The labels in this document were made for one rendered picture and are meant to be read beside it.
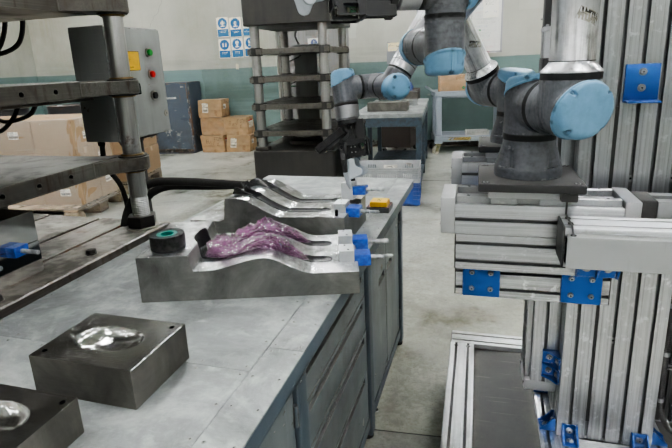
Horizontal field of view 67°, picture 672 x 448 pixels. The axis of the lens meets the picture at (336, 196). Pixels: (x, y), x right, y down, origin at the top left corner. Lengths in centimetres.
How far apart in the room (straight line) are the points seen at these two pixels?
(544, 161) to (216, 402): 83
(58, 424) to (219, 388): 24
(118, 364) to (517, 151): 90
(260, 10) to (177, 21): 355
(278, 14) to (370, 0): 456
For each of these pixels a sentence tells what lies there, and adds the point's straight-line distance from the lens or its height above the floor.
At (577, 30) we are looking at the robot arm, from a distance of 110.
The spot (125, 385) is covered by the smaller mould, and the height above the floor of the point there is 84.
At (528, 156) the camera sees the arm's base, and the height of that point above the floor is 109.
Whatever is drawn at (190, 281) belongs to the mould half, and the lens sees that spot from 121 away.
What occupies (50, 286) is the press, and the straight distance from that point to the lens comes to 155.
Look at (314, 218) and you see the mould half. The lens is 145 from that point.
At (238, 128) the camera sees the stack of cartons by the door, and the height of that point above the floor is 38.
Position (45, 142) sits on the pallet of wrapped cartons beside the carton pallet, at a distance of 526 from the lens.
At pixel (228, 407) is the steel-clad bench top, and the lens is 87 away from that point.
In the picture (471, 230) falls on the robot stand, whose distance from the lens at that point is 125.
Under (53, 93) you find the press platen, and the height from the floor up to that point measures 126.
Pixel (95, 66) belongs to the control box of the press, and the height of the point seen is 134.
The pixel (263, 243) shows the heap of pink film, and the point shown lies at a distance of 120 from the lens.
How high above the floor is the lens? 131
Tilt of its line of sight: 15 degrees down
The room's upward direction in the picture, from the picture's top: 3 degrees counter-clockwise
